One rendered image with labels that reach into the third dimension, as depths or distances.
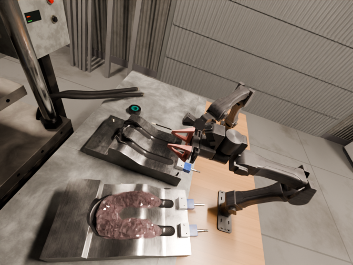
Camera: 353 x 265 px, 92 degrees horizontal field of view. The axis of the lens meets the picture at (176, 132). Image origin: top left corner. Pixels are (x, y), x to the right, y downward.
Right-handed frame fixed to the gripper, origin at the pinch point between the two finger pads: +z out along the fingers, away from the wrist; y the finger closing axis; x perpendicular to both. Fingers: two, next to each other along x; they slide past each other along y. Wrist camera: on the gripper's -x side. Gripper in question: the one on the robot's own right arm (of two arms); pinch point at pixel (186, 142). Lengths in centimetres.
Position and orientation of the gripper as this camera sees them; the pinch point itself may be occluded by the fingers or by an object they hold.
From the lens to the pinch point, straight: 93.0
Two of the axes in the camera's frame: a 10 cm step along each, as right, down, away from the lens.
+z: -5.8, 6.1, 5.3
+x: 8.0, 5.6, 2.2
